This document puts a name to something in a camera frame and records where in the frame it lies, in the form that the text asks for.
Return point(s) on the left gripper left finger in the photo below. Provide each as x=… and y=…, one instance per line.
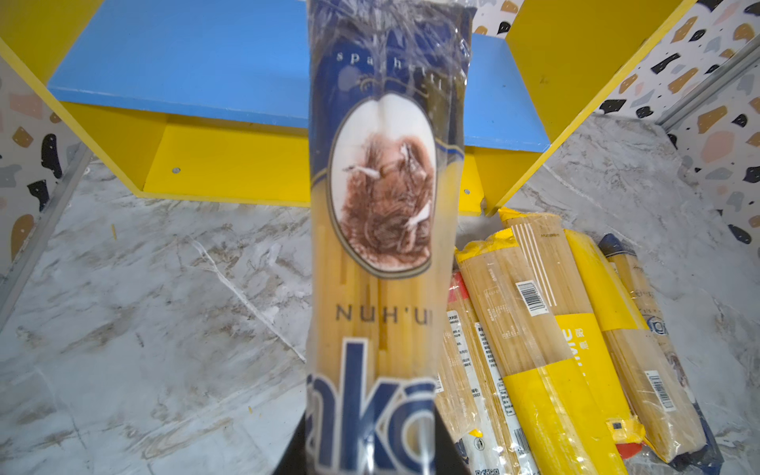
x=294, y=458

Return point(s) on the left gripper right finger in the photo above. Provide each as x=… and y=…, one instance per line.
x=448, y=460

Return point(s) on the blue white spaghetti bag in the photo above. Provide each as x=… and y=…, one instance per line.
x=386, y=145

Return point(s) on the yellow shelf unit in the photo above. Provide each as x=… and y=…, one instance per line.
x=208, y=100

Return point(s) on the red label spaghetti bag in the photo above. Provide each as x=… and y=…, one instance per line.
x=472, y=398

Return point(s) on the long yellow spaghetti bag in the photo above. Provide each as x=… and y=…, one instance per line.
x=562, y=423

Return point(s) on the red bag underneath pile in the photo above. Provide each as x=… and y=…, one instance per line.
x=629, y=450

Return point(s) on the yellow spaghetti bag right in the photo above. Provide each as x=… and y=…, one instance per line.
x=672, y=425

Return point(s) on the yellow spaghetti bag with text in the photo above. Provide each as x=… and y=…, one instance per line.
x=547, y=250

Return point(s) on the navy spaghetti bag far right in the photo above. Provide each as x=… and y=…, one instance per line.
x=623, y=257

